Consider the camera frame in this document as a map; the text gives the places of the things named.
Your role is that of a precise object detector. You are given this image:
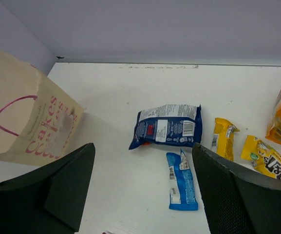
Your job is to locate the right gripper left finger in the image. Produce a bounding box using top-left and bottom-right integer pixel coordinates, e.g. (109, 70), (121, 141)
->
(0, 143), (95, 234)

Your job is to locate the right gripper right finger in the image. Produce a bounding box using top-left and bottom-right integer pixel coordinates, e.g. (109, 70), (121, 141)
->
(192, 143), (281, 234)

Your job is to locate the blue M&M snack packet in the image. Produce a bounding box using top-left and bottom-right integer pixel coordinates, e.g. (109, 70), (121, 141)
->
(166, 151), (198, 211)

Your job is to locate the yellow M&M snack packet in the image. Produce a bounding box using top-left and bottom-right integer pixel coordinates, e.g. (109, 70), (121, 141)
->
(211, 117), (240, 161)

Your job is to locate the pink beige paper bag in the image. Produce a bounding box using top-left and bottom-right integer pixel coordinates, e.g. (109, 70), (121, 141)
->
(0, 50), (84, 166)

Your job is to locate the dark blue snack packet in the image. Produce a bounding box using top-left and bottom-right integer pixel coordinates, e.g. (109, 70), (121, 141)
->
(129, 104), (203, 150)

